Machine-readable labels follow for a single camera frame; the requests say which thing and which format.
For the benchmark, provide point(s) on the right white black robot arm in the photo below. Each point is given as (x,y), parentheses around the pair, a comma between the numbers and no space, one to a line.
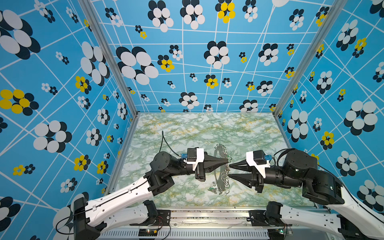
(351,220)

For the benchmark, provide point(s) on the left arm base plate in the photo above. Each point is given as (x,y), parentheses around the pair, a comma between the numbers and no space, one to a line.
(162,218)

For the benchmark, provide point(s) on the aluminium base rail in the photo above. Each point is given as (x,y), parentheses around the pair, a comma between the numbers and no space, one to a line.
(219,224)

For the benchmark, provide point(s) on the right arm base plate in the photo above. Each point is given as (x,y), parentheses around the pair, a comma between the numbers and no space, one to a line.
(267,218)

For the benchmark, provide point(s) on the right aluminium corner post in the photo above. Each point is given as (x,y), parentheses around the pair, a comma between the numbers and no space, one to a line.
(323,31)

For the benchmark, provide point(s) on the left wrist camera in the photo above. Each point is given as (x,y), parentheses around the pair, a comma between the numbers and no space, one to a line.
(194,160)

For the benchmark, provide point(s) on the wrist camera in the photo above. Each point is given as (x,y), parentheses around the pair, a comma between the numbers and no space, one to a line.
(259,160)
(194,160)

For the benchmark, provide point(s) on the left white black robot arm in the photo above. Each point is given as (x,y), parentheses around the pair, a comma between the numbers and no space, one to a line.
(132,205)

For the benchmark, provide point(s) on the aluminium corner post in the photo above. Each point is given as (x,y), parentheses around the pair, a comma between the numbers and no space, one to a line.
(323,31)
(102,41)

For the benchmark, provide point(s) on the left aluminium corner post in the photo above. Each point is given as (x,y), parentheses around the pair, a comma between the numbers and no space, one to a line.
(102,41)

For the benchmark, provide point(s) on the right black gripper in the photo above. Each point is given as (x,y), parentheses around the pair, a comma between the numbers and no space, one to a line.
(256,179)

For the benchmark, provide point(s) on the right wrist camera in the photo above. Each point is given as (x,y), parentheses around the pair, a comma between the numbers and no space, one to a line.
(259,160)

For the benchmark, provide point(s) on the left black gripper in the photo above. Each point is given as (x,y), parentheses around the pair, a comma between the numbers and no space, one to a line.
(210,163)

